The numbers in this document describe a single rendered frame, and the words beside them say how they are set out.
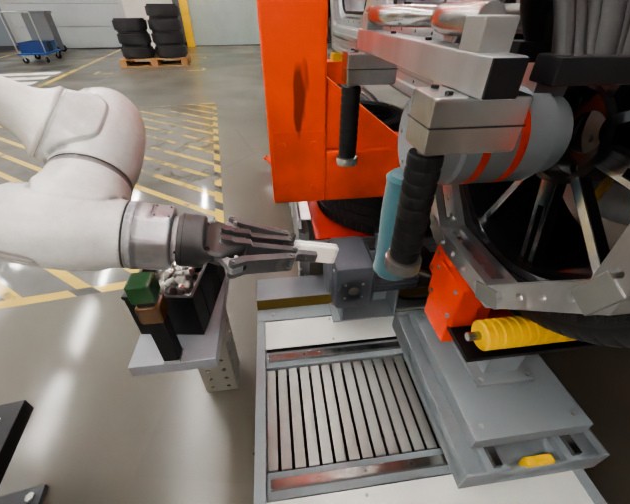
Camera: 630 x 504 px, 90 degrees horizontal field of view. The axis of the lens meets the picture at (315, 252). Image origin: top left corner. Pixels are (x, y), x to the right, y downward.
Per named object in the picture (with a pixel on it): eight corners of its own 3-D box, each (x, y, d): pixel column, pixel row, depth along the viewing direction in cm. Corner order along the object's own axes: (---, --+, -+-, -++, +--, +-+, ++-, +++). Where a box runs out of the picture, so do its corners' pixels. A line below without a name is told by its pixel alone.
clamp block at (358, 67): (396, 84, 57) (400, 49, 53) (346, 86, 56) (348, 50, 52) (387, 79, 61) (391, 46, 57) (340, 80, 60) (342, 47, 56)
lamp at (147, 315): (164, 323, 56) (157, 308, 53) (140, 326, 55) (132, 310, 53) (170, 306, 59) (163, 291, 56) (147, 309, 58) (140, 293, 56)
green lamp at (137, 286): (156, 304, 52) (148, 286, 50) (130, 306, 52) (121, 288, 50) (162, 287, 56) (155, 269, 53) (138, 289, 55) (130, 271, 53)
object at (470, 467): (591, 468, 80) (613, 453, 75) (456, 490, 77) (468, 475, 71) (483, 317, 120) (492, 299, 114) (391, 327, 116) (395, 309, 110)
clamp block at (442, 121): (514, 153, 30) (539, 90, 27) (422, 157, 29) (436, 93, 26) (485, 136, 34) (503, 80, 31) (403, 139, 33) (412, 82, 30)
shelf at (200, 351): (218, 367, 66) (215, 358, 64) (132, 376, 64) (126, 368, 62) (234, 245, 99) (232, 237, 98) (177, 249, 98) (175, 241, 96)
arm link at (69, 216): (111, 247, 35) (134, 161, 42) (-77, 232, 30) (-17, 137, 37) (127, 287, 44) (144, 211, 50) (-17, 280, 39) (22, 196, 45)
